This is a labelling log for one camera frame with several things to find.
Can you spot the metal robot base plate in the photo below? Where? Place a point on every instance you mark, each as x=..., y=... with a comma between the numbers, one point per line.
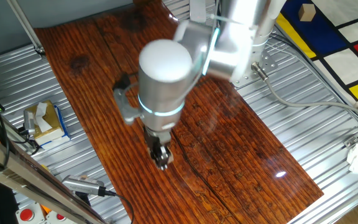
x=269, y=63

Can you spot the gold and blue tissue box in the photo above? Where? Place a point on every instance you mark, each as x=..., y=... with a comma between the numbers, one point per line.
x=54, y=119

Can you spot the wood grain board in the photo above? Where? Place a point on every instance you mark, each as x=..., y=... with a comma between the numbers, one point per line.
x=228, y=155

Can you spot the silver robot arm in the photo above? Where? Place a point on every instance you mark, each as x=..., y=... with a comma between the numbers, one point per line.
x=163, y=87

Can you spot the silver depth camera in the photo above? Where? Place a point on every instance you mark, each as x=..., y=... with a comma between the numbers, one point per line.
x=81, y=185

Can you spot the grey box red button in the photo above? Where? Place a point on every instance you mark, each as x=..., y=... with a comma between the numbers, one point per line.
x=26, y=214
x=56, y=218

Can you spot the metal corner bracket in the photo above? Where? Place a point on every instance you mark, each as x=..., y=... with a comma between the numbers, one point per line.
x=350, y=142

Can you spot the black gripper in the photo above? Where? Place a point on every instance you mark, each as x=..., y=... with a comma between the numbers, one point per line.
x=157, y=137

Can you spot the metal tripod pole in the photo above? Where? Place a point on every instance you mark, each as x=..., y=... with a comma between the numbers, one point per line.
x=26, y=28

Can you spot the silver camera device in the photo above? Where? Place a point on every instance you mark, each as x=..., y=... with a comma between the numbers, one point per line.
x=29, y=123

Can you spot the metal frame beam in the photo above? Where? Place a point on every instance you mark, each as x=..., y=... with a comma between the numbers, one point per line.
x=17, y=174

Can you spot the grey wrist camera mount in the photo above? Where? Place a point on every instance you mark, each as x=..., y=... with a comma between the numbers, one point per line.
x=126, y=109

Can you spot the colourful checked mat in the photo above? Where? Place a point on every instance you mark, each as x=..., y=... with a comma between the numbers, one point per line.
x=346, y=62

